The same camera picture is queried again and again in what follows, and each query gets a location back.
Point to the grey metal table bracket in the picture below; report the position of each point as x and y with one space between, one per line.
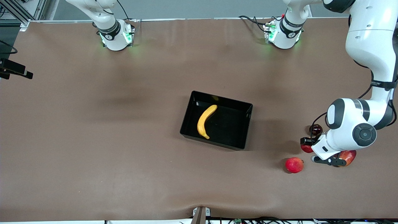
201 215

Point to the brown table mat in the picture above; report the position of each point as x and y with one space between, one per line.
124 155

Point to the red pomegranate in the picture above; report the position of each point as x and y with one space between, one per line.
294 165

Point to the black plastic box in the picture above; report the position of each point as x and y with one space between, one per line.
230 130

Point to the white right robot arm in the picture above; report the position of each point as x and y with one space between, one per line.
112 34

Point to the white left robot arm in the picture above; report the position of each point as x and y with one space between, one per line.
367 40

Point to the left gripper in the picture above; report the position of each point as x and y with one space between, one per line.
307 141

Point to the aluminium frame post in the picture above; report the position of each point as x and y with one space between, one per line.
15 11

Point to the red yellow mango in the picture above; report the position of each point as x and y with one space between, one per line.
350 156

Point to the dark purple plum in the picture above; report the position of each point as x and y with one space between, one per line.
317 129

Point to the red yellow apple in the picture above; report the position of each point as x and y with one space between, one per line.
307 149

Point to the yellow banana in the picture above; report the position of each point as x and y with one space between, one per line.
203 123

